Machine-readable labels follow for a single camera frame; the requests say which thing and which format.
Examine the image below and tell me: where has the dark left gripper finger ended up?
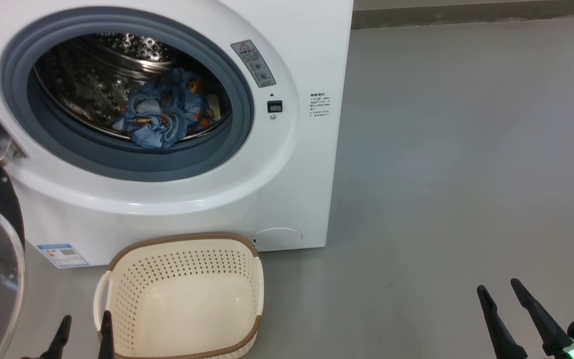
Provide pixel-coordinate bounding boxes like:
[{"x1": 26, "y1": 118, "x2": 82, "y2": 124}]
[
  {"x1": 38, "y1": 315, "x2": 72, "y2": 359},
  {"x1": 98, "y1": 310, "x2": 115, "y2": 359}
]

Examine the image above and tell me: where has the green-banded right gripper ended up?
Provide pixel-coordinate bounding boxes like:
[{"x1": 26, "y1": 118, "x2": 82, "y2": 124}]
[{"x1": 477, "y1": 278, "x2": 574, "y2": 359}]

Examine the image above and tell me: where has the blue white orange printed garment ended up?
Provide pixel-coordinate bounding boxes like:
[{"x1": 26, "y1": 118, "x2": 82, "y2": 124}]
[{"x1": 160, "y1": 67, "x2": 223, "y2": 138}]

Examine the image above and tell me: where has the cream perforated laundry basket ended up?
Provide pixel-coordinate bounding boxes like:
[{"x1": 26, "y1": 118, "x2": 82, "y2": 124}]
[{"x1": 93, "y1": 232, "x2": 265, "y2": 359}]

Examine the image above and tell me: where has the grey rubber door gasket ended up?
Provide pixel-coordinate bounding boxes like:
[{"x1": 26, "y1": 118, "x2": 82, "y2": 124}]
[{"x1": 0, "y1": 7, "x2": 255, "y2": 182}]

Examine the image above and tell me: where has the white front-load washing machine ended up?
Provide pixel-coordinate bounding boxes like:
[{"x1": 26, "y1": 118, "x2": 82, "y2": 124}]
[{"x1": 0, "y1": 0, "x2": 355, "y2": 270}]

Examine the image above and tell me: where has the blue energy label sticker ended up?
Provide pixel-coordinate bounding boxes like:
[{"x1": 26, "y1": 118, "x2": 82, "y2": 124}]
[{"x1": 37, "y1": 243, "x2": 89, "y2": 268}]

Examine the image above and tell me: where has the round white filter cover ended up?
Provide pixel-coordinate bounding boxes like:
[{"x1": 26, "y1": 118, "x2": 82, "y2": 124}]
[{"x1": 253, "y1": 227, "x2": 303, "y2": 251}]

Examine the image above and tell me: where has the steel washer drum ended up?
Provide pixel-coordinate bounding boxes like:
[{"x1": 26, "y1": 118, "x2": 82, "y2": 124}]
[{"x1": 33, "y1": 32, "x2": 233, "y2": 143}]

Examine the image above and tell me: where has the grey warning sticker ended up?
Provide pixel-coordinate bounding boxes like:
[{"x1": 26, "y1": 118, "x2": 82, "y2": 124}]
[{"x1": 231, "y1": 40, "x2": 277, "y2": 89}]

